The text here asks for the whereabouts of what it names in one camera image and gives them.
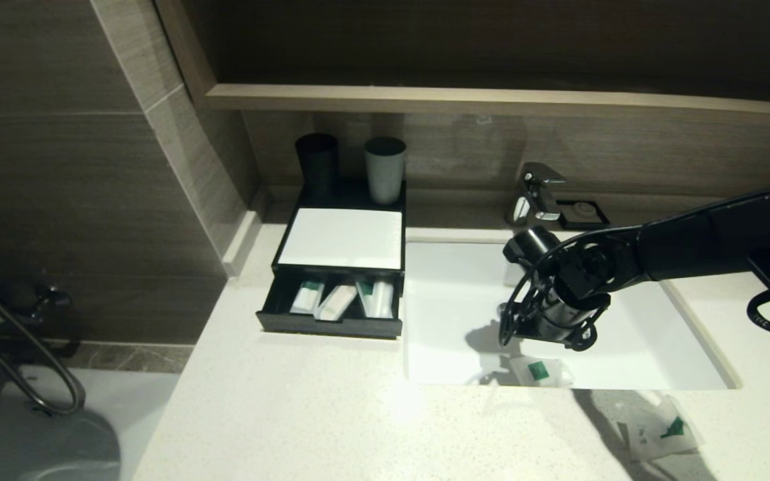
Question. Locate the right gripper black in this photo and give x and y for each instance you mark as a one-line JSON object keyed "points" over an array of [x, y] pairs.
{"points": [[559, 294]]}

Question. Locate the small packet with pink item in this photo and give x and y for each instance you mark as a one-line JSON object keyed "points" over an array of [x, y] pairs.
{"points": [[539, 371]]}

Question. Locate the long packet large green label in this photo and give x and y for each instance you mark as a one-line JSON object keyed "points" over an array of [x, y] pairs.
{"points": [[365, 297]]}

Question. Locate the black box drawer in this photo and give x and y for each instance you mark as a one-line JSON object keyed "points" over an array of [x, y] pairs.
{"points": [[318, 326]]}

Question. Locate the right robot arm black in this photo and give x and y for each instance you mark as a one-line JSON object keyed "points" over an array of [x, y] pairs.
{"points": [[726, 247]]}

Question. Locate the black amenity box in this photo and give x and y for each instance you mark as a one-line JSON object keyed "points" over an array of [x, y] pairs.
{"points": [[351, 194]]}

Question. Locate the chrome sink drain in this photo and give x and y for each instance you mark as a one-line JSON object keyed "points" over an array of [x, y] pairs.
{"points": [[502, 308]]}

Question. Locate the white sink basin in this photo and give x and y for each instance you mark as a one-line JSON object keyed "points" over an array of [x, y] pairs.
{"points": [[452, 314]]}

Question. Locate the black soap dish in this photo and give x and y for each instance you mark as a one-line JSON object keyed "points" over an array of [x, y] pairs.
{"points": [[599, 220]]}

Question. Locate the round soap bar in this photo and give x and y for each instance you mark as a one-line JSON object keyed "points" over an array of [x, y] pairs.
{"points": [[584, 210]]}

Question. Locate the crumpled shower cap packet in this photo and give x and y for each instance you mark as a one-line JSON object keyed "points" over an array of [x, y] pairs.
{"points": [[656, 434]]}

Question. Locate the chrome sink faucet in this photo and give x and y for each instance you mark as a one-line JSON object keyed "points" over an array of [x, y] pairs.
{"points": [[535, 190]]}

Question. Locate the beige flat packet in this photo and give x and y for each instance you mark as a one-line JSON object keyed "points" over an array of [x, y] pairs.
{"points": [[337, 302]]}

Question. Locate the grey cup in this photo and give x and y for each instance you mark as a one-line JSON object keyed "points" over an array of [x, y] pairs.
{"points": [[385, 170]]}

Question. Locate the white tube packet green label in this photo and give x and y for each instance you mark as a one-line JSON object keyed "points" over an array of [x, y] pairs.
{"points": [[306, 297]]}

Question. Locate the black cup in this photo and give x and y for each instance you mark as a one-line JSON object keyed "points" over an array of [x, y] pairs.
{"points": [[317, 164]]}

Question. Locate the white bathtub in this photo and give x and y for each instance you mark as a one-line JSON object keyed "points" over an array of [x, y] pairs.
{"points": [[138, 414]]}

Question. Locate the chrome bathtub mixer tap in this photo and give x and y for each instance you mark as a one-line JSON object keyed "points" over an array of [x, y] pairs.
{"points": [[47, 297]]}

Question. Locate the wooden wall shelf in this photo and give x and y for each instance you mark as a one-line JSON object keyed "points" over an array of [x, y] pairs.
{"points": [[492, 100]]}

